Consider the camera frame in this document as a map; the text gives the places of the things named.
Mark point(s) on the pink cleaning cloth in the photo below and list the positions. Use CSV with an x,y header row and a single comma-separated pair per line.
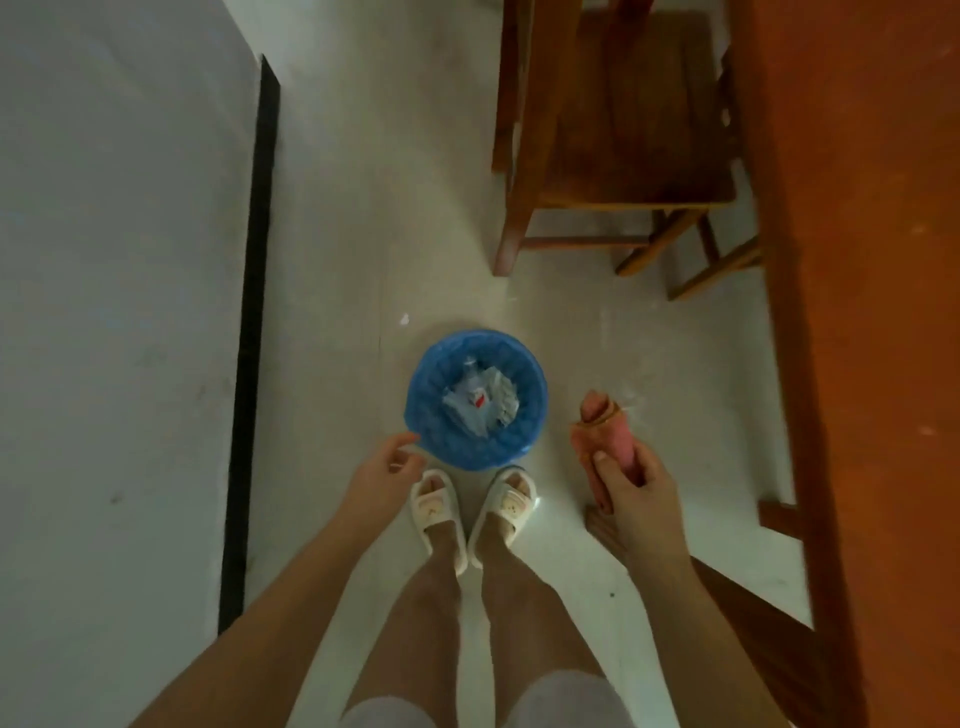
x,y
611,435

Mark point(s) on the white bear left slipper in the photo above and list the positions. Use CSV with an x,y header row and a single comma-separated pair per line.
x,y
435,510

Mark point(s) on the person's leg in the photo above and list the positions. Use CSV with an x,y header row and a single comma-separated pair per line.
x,y
525,615
420,622

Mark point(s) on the wooden slat-back chair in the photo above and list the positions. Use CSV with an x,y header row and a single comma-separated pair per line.
x,y
637,112

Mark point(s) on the white bear slipper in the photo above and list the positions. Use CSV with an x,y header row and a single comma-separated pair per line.
x,y
506,506
435,510

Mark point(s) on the blue lined waste basket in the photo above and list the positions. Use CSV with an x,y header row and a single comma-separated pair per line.
x,y
431,375

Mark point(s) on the person's left hand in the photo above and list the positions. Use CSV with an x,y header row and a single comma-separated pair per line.
x,y
379,491

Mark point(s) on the person's right forearm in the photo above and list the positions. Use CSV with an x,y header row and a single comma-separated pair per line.
x,y
705,652

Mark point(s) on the white shorts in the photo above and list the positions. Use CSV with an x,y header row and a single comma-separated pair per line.
x,y
570,705

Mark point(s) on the black baseboard strip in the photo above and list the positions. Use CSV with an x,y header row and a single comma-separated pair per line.
x,y
251,337

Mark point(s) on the person's left leg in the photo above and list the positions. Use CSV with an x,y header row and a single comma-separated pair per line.
x,y
420,622

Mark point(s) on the person's left forearm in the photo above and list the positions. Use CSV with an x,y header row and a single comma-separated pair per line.
x,y
255,637

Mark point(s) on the orange wooden table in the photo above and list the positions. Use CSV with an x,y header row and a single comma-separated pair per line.
x,y
862,300

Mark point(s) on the clear plastic bottle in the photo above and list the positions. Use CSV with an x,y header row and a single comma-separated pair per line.
x,y
472,409

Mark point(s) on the person's right leg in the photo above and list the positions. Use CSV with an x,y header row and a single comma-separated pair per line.
x,y
525,615

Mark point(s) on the white bear right slipper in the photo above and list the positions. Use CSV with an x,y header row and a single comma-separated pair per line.
x,y
506,506

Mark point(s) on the person's right hand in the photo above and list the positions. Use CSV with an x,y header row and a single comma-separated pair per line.
x,y
649,517

